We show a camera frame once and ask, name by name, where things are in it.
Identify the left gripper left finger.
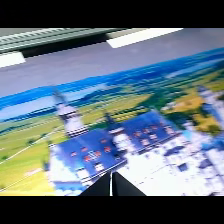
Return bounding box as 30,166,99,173
78,171,112,197

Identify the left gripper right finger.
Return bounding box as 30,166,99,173
111,171,147,197

